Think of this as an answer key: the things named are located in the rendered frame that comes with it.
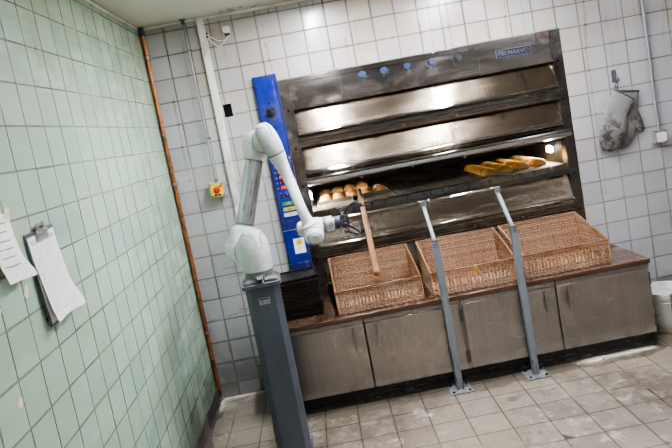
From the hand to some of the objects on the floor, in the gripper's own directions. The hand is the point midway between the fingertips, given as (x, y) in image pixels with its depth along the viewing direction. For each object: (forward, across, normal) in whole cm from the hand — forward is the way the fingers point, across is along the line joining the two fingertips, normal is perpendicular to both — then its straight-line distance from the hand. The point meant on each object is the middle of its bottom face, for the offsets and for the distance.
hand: (368, 216), depth 359 cm
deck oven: (+52, +119, -167) cm, 212 cm away
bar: (+30, +119, -23) cm, 125 cm away
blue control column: (-45, +120, -167) cm, 210 cm away
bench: (+48, +119, -44) cm, 136 cm away
